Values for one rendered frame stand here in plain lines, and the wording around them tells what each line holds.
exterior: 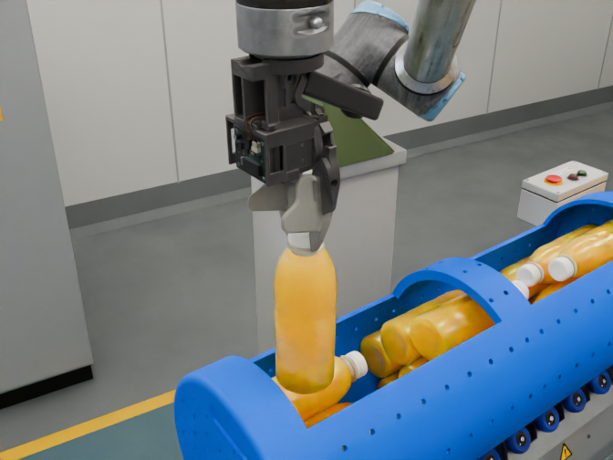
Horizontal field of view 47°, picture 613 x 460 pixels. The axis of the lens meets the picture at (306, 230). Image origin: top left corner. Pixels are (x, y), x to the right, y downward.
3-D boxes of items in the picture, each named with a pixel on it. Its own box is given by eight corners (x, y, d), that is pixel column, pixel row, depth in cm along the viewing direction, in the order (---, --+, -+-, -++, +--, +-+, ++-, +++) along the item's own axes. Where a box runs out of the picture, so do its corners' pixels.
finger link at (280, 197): (239, 233, 78) (243, 162, 72) (283, 217, 81) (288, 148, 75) (254, 248, 76) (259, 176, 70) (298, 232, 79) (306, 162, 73)
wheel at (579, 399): (564, 381, 120) (573, 380, 118) (581, 393, 121) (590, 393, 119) (557, 404, 118) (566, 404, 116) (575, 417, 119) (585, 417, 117)
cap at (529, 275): (546, 280, 123) (540, 284, 122) (529, 285, 126) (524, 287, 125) (537, 260, 123) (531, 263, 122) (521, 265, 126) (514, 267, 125)
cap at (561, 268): (553, 269, 121) (546, 272, 120) (559, 251, 118) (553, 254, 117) (572, 281, 118) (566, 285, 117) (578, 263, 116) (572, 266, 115)
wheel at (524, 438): (507, 419, 112) (516, 418, 110) (526, 432, 113) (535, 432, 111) (499, 444, 110) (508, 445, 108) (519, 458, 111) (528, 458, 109)
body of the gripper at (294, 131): (227, 169, 72) (219, 51, 66) (295, 149, 76) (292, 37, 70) (269, 194, 66) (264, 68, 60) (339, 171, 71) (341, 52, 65)
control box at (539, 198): (515, 217, 169) (522, 178, 164) (566, 195, 180) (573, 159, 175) (551, 233, 162) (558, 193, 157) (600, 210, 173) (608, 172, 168)
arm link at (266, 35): (295, -13, 69) (358, 1, 62) (296, 36, 71) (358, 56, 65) (216, -2, 64) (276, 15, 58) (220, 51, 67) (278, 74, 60)
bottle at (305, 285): (340, 361, 88) (345, 233, 79) (322, 398, 82) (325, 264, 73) (288, 350, 90) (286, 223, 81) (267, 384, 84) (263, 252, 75)
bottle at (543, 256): (616, 255, 131) (555, 287, 121) (586, 262, 137) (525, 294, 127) (600, 220, 131) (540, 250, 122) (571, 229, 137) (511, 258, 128)
